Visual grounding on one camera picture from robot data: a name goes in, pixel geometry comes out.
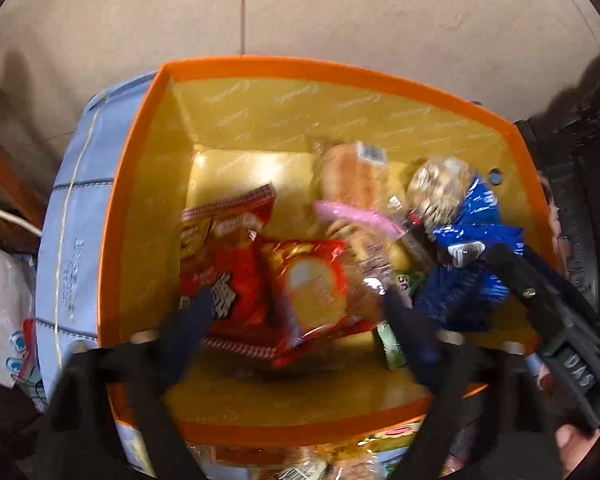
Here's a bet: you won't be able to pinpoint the blue packet white print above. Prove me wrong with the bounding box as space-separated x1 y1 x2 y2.
414 260 512 332

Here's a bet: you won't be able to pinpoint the white power cable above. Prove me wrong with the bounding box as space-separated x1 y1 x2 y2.
0 197 43 237

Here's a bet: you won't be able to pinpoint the clear cracker packet with barcode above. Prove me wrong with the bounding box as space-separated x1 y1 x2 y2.
312 140 393 211
250 452 361 480

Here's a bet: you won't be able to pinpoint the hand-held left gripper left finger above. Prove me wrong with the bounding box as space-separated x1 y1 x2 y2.
35 285 216 480

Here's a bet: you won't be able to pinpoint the person's right hand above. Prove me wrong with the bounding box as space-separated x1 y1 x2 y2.
554 422 600 476

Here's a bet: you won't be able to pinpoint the red gold cake packet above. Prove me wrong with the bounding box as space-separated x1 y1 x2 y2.
259 239 381 372

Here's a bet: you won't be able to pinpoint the clear packet white balls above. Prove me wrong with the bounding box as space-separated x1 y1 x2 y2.
405 156 473 226

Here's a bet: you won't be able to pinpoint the green apple candy packet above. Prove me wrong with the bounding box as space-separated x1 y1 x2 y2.
375 269 431 372

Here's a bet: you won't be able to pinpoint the red checkered biscuit packet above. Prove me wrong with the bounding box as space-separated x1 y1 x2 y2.
179 183 277 361

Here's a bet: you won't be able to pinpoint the yellow cake packet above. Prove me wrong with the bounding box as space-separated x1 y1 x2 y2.
385 240 416 273
360 422 426 448

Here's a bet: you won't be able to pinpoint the pink rice cracker packet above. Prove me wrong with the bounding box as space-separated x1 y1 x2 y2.
314 199 416 301

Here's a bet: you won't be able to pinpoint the orange cardboard box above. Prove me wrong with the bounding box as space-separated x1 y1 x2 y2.
96 56 568 461

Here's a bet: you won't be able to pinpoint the white plastic bag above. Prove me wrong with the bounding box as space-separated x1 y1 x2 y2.
0 244 48 403

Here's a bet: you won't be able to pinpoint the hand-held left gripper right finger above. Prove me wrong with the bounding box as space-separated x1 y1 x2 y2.
382 290 563 480

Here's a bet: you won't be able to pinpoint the blue brown cookie packet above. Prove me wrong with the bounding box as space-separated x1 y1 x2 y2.
430 175 526 271

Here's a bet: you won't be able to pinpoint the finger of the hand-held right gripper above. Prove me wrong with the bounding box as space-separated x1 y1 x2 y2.
485 242 588 346

